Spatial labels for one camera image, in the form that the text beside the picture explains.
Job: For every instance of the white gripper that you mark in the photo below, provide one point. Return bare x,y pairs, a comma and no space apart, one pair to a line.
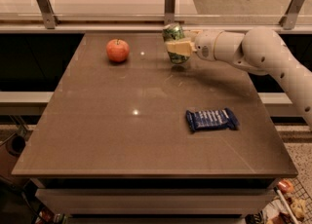
205,45

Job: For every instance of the green soda can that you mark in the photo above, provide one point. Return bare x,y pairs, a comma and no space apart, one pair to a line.
174,32

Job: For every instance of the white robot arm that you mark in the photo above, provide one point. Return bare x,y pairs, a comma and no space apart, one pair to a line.
260,51

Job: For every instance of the red apple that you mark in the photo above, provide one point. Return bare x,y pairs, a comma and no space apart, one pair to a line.
117,50

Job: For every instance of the blue snack bar wrapper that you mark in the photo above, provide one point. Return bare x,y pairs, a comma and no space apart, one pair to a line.
212,120

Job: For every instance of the dark round bin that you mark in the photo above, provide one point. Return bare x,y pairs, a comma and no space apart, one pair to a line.
15,145

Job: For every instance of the middle metal rail bracket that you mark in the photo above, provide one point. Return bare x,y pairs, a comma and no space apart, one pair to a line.
169,11

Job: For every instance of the metal rail bracket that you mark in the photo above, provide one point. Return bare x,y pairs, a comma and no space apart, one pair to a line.
289,18
169,11
49,19

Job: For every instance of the right metal rail bracket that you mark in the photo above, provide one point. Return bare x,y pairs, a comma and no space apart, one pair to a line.
289,18

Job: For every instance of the left metal rail bracket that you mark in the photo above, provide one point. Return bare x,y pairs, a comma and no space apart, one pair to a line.
49,19

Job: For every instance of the wire basket with items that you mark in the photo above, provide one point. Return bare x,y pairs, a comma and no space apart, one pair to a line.
291,205

